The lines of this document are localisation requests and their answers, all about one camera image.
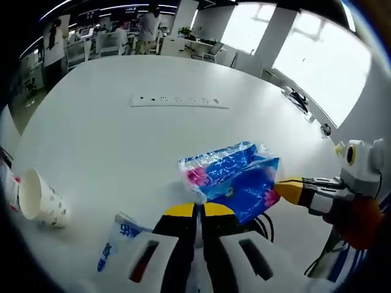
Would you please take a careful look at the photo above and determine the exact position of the clear water bottle red label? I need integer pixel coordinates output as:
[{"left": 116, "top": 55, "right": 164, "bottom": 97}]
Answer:
[{"left": 0, "top": 152, "right": 21, "bottom": 215}]

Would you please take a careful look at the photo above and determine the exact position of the blue tissue packet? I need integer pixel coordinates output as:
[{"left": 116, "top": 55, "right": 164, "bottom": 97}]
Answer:
[{"left": 178, "top": 140, "right": 282, "bottom": 225}]

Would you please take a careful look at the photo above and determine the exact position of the white paper cup leaf print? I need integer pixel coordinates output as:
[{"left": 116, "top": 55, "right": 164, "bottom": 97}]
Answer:
[{"left": 18, "top": 168, "right": 71, "bottom": 230}]

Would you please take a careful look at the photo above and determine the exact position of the thin black cable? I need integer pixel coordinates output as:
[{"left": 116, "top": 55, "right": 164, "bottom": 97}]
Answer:
[{"left": 304, "top": 233, "right": 340, "bottom": 278}]

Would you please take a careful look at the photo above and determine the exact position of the white power strip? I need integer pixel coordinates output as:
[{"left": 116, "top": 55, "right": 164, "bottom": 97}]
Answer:
[{"left": 130, "top": 93, "right": 230, "bottom": 110}]

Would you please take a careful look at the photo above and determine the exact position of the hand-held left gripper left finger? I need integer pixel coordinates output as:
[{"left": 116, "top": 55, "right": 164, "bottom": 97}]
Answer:
[{"left": 120, "top": 203, "right": 197, "bottom": 293}]

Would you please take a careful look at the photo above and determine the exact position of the row of white office chairs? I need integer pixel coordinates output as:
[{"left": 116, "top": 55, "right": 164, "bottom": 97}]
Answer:
[{"left": 65, "top": 29, "right": 136, "bottom": 71}]

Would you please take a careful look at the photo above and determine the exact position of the black device on table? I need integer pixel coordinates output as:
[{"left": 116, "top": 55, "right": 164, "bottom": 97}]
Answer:
[{"left": 280, "top": 86, "right": 310, "bottom": 114}]

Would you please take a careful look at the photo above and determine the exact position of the clear package with blue pad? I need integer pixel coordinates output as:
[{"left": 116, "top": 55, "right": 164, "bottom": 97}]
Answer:
[{"left": 97, "top": 211, "right": 154, "bottom": 273}]

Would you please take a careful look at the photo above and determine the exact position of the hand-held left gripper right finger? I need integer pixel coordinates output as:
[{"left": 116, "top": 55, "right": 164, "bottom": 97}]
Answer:
[{"left": 203, "top": 203, "right": 307, "bottom": 293}]

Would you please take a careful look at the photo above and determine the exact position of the bright office window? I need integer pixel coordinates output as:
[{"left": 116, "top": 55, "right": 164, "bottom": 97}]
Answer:
[
  {"left": 271, "top": 11, "right": 373, "bottom": 128},
  {"left": 219, "top": 2, "right": 278, "bottom": 56}
]

